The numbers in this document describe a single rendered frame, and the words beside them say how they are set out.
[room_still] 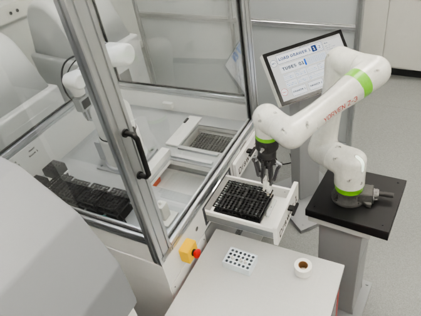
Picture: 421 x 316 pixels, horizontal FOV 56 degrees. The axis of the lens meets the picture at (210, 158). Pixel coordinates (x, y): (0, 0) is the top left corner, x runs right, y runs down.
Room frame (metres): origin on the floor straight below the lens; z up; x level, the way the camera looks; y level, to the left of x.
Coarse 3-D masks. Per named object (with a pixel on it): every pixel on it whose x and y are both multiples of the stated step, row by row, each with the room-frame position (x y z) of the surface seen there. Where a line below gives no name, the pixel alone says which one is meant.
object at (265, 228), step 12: (228, 180) 1.43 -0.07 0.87; (240, 180) 1.40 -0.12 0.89; (216, 192) 1.36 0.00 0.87; (276, 192) 1.30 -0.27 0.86; (288, 192) 1.27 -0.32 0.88; (276, 204) 1.25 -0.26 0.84; (216, 216) 1.20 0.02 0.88; (228, 216) 1.17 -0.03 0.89; (264, 216) 1.19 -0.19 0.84; (276, 216) 1.17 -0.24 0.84; (240, 228) 1.14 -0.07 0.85; (252, 228) 1.11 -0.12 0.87; (264, 228) 1.08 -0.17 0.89
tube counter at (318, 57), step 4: (324, 52) 2.08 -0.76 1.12; (308, 56) 2.05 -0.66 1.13; (312, 56) 2.05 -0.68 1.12; (316, 56) 2.06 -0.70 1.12; (320, 56) 2.06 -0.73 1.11; (324, 56) 2.06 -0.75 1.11; (300, 60) 2.03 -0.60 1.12; (304, 60) 2.04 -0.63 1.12; (308, 60) 2.04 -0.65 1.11; (312, 60) 2.04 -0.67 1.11; (316, 60) 2.04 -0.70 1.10; (320, 60) 2.04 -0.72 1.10; (300, 64) 2.02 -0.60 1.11; (304, 64) 2.02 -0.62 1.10; (308, 64) 2.02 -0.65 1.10
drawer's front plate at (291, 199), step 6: (294, 186) 1.24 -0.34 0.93; (294, 192) 1.23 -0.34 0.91; (288, 198) 1.18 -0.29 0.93; (294, 198) 1.23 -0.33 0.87; (288, 204) 1.15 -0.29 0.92; (294, 204) 1.22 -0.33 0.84; (282, 210) 1.12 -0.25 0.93; (282, 216) 1.09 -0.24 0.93; (276, 222) 1.06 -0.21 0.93; (282, 222) 1.08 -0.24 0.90; (276, 228) 1.03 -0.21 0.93; (282, 228) 1.08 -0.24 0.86; (276, 234) 1.03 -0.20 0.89; (282, 234) 1.08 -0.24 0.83; (276, 240) 1.03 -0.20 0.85
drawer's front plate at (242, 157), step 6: (252, 132) 1.70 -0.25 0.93; (252, 138) 1.66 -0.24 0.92; (246, 144) 1.61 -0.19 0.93; (252, 144) 1.65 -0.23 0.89; (240, 156) 1.52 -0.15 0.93; (246, 156) 1.58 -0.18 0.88; (234, 162) 1.48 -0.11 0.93; (240, 162) 1.51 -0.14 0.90; (246, 162) 1.57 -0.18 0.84; (234, 168) 1.47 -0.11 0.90; (240, 168) 1.51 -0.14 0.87; (234, 174) 1.47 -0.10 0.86; (240, 174) 1.50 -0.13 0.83
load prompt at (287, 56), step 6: (318, 42) 2.11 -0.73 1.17; (300, 48) 2.08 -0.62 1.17; (306, 48) 2.08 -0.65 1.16; (312, 48) 2.09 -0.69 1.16; (318, 48) 2.09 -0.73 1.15; (282, 54) 2.05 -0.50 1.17; (288, 54) 2.05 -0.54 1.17; (294, 54) 2.06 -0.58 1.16; (300, 54) 2.06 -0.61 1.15; (306, 54) 2.06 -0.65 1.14; (282, 60) 2.03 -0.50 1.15; (288, 60) 2.03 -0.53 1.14
